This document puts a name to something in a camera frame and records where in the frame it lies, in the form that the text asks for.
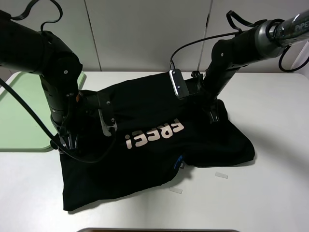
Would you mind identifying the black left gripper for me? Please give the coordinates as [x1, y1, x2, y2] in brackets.
[51, 90, 101, 155]

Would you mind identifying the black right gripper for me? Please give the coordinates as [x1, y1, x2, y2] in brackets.
[185, 71, 224, 124]

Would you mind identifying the black short sleeve shirt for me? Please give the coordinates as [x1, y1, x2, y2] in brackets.
[60, 72, 255, 211]

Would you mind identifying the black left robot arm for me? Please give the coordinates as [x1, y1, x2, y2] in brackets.
[0, 12, 90, 155]

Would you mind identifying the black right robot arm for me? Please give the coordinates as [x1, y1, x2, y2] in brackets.
[191, 11, 309, 123]

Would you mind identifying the light green plastic tray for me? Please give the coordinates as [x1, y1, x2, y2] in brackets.
[0, 71, 87, 153]

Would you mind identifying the clear tape piece right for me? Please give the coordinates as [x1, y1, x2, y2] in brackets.
[215, 172, 228, 179]

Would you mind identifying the clear tape piece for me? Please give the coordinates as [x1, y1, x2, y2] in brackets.
[169, 187, 183, 194]
[215, 172, 228, 179]

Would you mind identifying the clear tape piece front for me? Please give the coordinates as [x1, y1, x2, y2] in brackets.
[169, 187, 183, 194]

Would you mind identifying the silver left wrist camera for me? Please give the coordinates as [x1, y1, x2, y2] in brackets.
[97, 92, 117, 137]

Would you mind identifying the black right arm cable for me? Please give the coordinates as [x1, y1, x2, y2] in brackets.
[169, 9, 302, 73]

